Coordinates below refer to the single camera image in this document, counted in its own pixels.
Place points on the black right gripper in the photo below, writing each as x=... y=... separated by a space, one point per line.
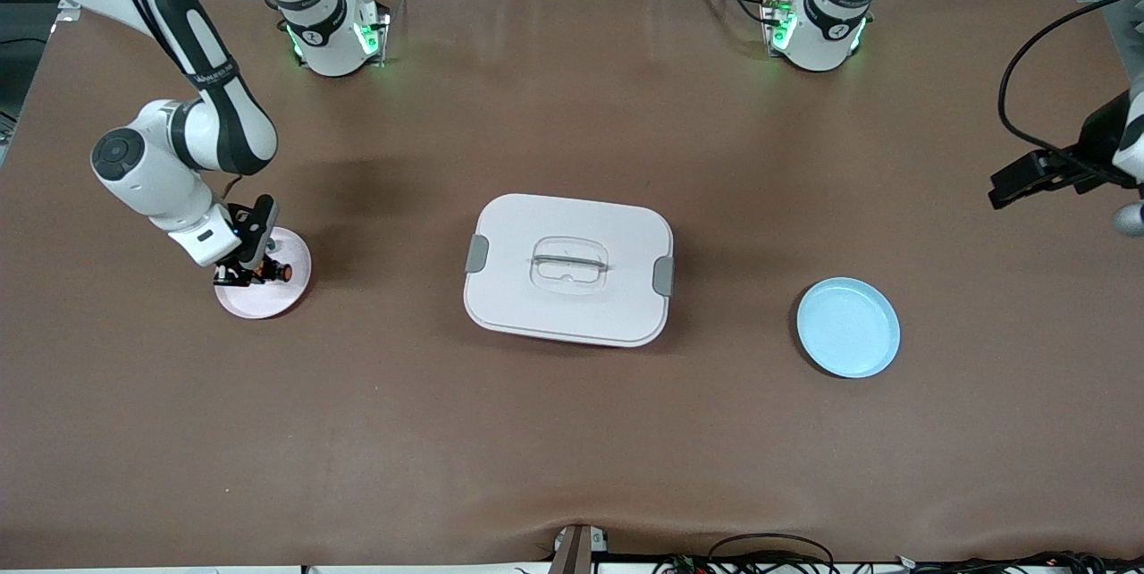
x=243 y=218

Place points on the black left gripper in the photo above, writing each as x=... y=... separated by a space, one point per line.
x=1102 y=141

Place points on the orange black push-button switch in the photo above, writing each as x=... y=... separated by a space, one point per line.
x=279 y=271

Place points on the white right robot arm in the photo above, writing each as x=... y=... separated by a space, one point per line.
x=161 y=181

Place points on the pale pink round plate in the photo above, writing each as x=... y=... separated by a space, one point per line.
x=268 y=299

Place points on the light blue round plate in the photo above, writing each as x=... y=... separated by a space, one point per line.
x=845 y=328

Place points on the white lidded storage box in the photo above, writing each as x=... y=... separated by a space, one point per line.
x=567 y=306

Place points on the brown camera mount bracket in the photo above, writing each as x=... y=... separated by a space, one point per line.
x=572 y=552

